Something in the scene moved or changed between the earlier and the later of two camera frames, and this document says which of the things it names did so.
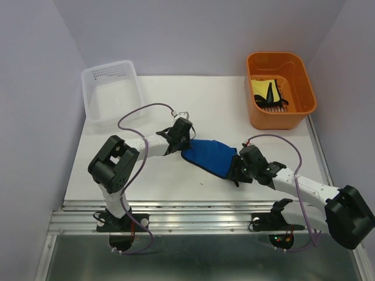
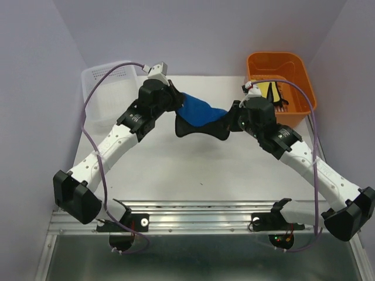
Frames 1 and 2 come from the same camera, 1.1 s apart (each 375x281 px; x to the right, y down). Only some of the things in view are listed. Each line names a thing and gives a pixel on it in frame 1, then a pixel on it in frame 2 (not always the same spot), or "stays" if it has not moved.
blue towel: [212, 156] → [198, 112]
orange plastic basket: [288, 69] stays
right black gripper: [237, 161] → [229, 120]
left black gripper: [187, 145] → [176, 96]
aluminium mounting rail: [169, 217] stays
